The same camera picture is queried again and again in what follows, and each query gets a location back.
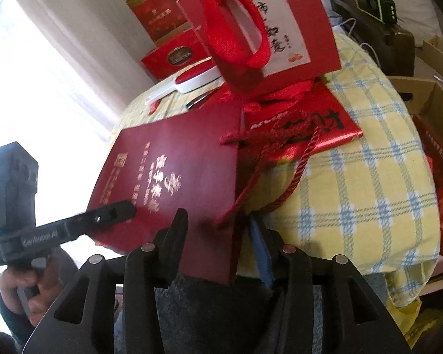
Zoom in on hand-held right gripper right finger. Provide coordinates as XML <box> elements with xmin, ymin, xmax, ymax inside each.
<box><xmin>249</xmin><ymin>216</ymin><xmax>416</xmax><ymax>354</ymax></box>

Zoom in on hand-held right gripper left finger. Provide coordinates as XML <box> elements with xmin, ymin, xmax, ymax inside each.
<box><xmin>22</xmin><ymin>208</ymin><xmax>189</xmax><ymax>354</ymax></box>

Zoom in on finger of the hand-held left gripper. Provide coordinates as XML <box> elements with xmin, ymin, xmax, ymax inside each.
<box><xmin>69</xmin><ymin>199</ymin><xmax>137</xmax><ymax>238</ymax></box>

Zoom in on red foil calligraphy bag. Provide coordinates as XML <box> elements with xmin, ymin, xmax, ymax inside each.
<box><xmin>240</xmin><ymin>77</ymin><xmax>364</xmax><ymax>163</ymax></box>

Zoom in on person's left forearm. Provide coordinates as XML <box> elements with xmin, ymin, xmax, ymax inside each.
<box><xmin>0</xmin><ymin>288</ymin><xmax>38</xmax><ymax>344</ymax></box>

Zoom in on person's left hand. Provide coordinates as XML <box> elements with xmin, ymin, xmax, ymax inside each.
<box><xmin>0</xmin><ymin>250</ymin><xmax>66</xmax><ymax>318</ymax></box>

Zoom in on grey fleece cloth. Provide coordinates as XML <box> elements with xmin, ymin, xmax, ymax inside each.
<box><xmin>114</xmin><ymin>272</ymin><xmax>319</xmax><ymax>354</ymax></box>

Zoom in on white curtain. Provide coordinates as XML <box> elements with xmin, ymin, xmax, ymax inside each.
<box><xmin>0</xmin><ymin>0</ymin><xmax>160</xmax><ymax>230</ymax></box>

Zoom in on yellow checked tablecloth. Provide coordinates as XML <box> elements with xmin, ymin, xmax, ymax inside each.
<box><xmin>111</xmin><ymin>31</ymin><xmax>441</xmax><ymax>309</ymax></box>

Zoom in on black pen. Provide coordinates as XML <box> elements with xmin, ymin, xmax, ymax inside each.
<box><xmin>185</xmin><ymin>94</ymin><xmax>212</xmax><ymax>111</ymax></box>

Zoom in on red white lint brush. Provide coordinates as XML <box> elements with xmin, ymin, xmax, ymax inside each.
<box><xmin>145</xmin><ymin>64</ymin><xmax>222</xmax><ymax>106</ymax></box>

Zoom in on yellow plastic bag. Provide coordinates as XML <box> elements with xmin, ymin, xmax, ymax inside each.
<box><xmin>385</xmin><ymin>294</ymin><xmax>441</xmax><ymax>340</ymax></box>

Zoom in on red cookie gift box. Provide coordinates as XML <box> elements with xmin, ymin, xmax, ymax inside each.
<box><xmin>140</xmin><ymin>29</ymin><xmax>212</xmax><ymax>80</ymax></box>

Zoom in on red tea gift box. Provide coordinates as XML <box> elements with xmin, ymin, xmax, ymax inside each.
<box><xmin>131</xmin><ymin>0</ymin><xmax>193</xmax><ymax>44</ymax></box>

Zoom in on brown sofa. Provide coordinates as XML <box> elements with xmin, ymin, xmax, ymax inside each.
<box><xmin>331</xmin><ymin>0</ymin><xmax>443</xmax><ymax>77</ymax></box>

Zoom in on green black portable radio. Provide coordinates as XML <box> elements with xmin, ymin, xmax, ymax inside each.
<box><xmin>353</xmin><ymin>0</ymin><xmax>398</xmax><ymax>27</ymax></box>

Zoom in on small red ribbon-handled gift bag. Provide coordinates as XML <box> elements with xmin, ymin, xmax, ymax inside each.
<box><xmin>175</xmin><ymin>0</ymin><xmax>342</xmax><ymax>95</ymax></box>

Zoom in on white charger cable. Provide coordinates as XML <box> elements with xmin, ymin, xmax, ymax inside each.
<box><xmin>331</xmin><ymin>17</ymin><xmax>382</xmax><ymax>68</ymax></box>

